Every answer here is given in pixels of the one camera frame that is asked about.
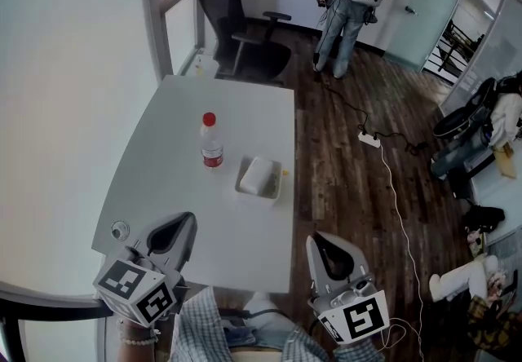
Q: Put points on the person's plaid shirt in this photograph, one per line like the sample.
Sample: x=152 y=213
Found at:
x=195 y=323

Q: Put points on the frosted glass door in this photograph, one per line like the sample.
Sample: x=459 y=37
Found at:
x=424 y=14

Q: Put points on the pale soft toy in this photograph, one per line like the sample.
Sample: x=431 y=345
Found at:
x=475 y=242

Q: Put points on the person's left forearm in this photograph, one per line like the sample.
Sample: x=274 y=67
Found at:
x=136 y=352

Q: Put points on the black capsule backpack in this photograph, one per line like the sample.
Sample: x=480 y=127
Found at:
x=461 y=116

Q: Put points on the clear water bottle red cap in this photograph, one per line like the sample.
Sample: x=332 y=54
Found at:
x=212 y=144

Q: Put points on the black bag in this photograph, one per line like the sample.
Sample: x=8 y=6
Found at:
x=483 y=219

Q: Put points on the dark window frame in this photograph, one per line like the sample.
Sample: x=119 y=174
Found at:
x=155 y=26

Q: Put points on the person's right forearm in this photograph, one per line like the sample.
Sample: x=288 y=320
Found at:
x=359 y=352

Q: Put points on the black office chair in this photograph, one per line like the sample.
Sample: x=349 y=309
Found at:
x=228 y=18

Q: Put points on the white power strip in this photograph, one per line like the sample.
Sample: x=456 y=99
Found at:
x=369 y=139

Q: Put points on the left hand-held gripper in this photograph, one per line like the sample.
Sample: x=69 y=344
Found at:
x=118 y=279

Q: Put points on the person's light jeans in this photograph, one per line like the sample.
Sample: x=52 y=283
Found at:
x=261 y=328

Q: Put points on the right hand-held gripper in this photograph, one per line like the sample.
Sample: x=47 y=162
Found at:
x=363 y=317

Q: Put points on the small wooden side table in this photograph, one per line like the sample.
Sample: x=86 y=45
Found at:
x=505 y=162

